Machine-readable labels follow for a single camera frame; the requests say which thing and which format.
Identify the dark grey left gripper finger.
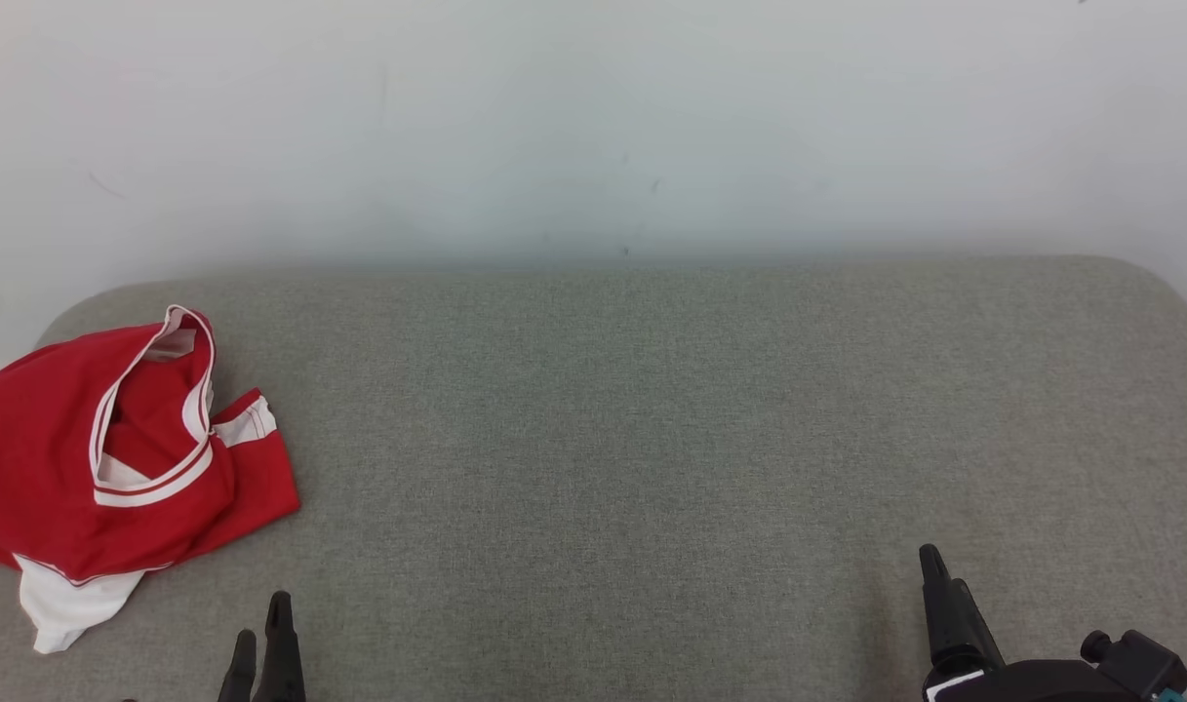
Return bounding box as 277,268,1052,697
254,590,307,702
218,629,258,702

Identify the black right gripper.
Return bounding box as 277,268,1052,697
919,544,1123,702

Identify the red basketball jersey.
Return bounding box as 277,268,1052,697
0,305,238,655

